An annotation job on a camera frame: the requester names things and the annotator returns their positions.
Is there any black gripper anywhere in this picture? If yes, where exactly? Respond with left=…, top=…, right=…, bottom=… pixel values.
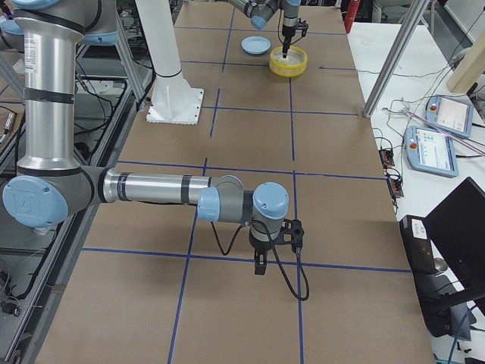
left=249, top=237, right=274, bottom=275
left=282, top=15, right=296, bottom=57

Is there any yellow round steamer basket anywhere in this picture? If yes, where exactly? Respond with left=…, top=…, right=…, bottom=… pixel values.
left=269, top=46, right=308, bottom=78

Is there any light blue plate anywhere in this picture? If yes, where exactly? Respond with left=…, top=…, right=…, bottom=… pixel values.
left=241, top=36, right=271, bottom=55

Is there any red cylinder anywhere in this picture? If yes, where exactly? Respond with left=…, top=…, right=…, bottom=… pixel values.
left=344, top=0, right=360, bottom=34

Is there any orange black connector module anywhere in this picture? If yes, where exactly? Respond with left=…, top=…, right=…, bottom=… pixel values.
left=379, top=148, right=395, bottom=169

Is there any thin diagonal metal rod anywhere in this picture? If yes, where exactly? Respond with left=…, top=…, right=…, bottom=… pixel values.
left=402, top=108, right=484, bottom=156

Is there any black box device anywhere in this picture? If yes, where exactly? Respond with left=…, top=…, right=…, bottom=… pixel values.
left=399, top=215, right=449, bottom=275

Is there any near blue teach pendant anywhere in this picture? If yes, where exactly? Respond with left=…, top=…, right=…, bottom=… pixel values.
left=405, top=126, right=459, bottom=177

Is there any blue teach pendant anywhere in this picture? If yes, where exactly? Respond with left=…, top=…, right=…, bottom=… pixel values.
left=405, top=126, right=459, bottom=177
left=426, top=95, right=473, bottom=138

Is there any far blue teach pendant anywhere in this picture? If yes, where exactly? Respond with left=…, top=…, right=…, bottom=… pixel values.
left=426, top=95, right=473, bottom=138

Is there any wooden beam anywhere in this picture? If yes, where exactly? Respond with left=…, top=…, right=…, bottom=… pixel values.
left=446, top=33, right=485, bottom=93

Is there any black laptop computer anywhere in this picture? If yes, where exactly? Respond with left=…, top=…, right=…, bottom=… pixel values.
left=424, top=177, right=484, bottom=287

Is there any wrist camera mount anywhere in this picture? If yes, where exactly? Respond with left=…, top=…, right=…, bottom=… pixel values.
left=295, top=18, right=308, bottom=38
left=274, top=218, right=305, bottom=254

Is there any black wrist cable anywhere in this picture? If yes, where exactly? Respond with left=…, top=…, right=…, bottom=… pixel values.
left=210, top=220, right=310, bottom=302

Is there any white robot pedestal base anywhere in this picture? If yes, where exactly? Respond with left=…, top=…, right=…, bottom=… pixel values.
left=136, top=0, right=204, bottom=125

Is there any aluminium frame post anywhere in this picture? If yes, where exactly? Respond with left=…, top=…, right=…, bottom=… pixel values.
left=362, top=0, right=429, bottom=118

